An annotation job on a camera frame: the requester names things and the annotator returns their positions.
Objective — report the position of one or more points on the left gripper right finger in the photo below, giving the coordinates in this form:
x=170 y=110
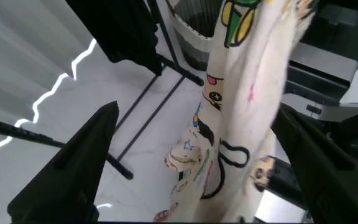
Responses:
x=331 y=180

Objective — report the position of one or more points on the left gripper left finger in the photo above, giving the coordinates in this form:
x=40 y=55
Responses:
x=73 y=168

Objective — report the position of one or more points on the cream printed garment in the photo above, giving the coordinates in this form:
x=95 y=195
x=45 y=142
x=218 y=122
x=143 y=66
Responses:
x=247 y=93

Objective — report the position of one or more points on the black t-shirt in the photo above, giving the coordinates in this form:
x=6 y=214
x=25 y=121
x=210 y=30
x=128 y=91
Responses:
x=120 y=31

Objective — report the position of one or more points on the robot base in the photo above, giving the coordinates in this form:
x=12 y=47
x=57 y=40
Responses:
x=322 y=59

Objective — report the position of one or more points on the black clothes rack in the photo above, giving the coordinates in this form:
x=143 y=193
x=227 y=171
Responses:
x=11 y=130

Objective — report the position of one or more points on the white laundry basket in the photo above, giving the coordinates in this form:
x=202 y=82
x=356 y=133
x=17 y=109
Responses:
x=194 y=49

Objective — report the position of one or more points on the white curtain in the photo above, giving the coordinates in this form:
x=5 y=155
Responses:
x=17 y=46

